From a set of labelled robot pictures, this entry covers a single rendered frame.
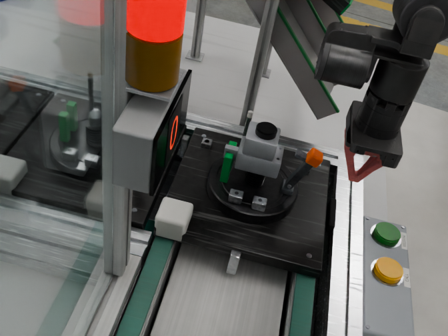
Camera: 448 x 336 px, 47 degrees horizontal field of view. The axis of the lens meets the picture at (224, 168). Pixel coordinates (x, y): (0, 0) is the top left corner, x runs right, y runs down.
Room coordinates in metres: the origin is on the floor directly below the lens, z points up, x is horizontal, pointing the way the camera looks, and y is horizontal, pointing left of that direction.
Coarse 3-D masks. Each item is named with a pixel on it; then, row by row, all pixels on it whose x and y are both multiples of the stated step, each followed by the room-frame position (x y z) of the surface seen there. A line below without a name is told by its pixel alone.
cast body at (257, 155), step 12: (252, 132) 0.58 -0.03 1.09; (264, 132) 0.57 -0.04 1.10; (276, 132) 0.58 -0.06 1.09; (240, 144) 0.58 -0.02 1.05; (252, 144) 0.56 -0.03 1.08; (264, 144) 0.56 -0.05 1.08; (276, 144) 0.56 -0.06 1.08; (240, 156) 0.56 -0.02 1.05; (252, 156) 0.56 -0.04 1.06; (264, 156) 0.56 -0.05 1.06; (276, 156) 0.57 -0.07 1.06; (240, 168) 0.56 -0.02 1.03; (252, 168) 0.56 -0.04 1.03; (264, 168) 0.56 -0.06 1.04; (276, 168) 0.56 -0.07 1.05
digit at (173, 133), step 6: (180, 102) 0.41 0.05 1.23; (180, 108) 0.42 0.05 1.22; (174, 114) 0.39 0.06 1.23; (180, 114) 0.42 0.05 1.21; (174, 120) 0.40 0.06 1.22; (174, 126) 0.40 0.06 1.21; (174, 132) 0.40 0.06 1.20; (168, 138) 0.38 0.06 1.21; (174, 138) 0.41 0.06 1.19; (168, 144) 0.38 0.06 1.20; (174, 144) 0.41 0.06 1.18; (168, 150) 0.38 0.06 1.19; (168, 156) 0.39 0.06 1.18
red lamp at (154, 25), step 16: (128, 0) 0.39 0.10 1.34; (144, 0) 0.38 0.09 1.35; (160, 0) 0.38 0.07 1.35; (176, 0) 0.39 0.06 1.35; (128, 16) 0.38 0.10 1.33; (144, 16) 0.38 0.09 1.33; (160, 16) 0.38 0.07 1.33; (176, 16) 0.39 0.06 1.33; (144, 32) 0.38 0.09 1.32; (160, 32) 0.38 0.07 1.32; (176, 32) 0.39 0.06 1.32
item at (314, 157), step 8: (296, 152) 0.58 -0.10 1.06; (304, 152) 0.58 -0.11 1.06; (312, 152) 0.58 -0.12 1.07; (320, 152) 0.58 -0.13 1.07; (304, 160) 0.57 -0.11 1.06; (312, 160) 0.57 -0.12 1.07; (320, 160) 0.57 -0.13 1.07; (304, 168) 0.57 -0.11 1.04; (296, 176) 0.57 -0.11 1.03; (288, 184) 0.57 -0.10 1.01
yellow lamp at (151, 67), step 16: (128, 32) 0.39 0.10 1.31; (128, 48) 0.38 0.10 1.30; (144, 48) 0.38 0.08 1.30; (160, 48) 0.38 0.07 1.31; (176, 48) 0.39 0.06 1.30; (128, 64) 0.38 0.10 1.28; (144, 64) 0.38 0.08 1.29; (160, 64) 0.38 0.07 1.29; (176, 64) 0.39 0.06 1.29; (128, 80) 0.38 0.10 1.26; (144, 80) 0.38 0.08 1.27; (160, 80) 0.38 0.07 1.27; (176, 80) 0.40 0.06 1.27
